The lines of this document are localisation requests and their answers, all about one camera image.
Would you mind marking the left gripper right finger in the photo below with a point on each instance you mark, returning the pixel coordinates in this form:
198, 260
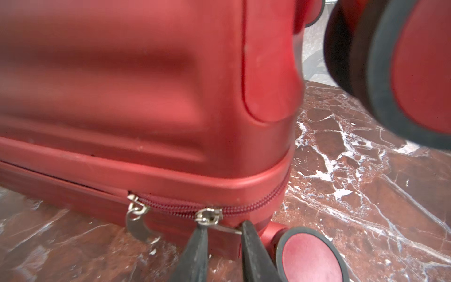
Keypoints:
257, 263

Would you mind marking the silver zipper pull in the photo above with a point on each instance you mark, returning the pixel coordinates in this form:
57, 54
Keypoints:
135, 222
211, 218

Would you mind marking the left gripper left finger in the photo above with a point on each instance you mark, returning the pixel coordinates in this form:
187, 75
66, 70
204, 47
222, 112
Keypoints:
193, 263

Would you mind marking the red hard-shell suitcase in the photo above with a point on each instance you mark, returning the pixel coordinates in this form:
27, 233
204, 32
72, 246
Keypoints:
335, 144

